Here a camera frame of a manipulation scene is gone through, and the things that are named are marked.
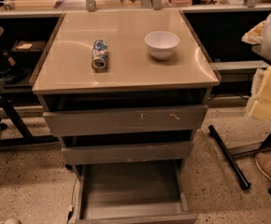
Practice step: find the grey top drawer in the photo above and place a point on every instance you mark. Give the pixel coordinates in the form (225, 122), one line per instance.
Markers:
(125, 112)

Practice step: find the crushed blue soda can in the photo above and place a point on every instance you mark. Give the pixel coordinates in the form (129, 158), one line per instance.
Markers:
(99, 55)

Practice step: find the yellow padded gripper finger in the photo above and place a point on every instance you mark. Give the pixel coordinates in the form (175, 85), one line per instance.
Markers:
(259, 104)

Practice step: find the tan sneaker shoe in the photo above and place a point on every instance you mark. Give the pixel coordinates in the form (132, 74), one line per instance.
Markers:
(268, 168)

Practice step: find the black table leg frame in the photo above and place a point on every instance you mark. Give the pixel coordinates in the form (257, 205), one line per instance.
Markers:
(231, 154)

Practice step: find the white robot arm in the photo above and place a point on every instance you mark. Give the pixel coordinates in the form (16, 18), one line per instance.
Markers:
(260, 38)

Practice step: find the white ceramic bowl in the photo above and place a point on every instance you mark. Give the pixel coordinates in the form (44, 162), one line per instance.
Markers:
(161, 44)

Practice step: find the grey drawer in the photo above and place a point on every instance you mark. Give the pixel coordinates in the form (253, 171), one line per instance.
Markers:
(132, 193)
(128, 147)
(125, 112)

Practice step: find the grey drawer cabinet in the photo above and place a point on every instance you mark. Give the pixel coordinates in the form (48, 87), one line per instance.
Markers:
(66, 67)

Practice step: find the grey bottom drawer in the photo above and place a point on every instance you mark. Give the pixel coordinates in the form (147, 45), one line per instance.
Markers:
(132, 193)

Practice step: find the grey middle drawer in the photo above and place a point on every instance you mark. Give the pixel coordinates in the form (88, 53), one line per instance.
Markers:
(128, 147)

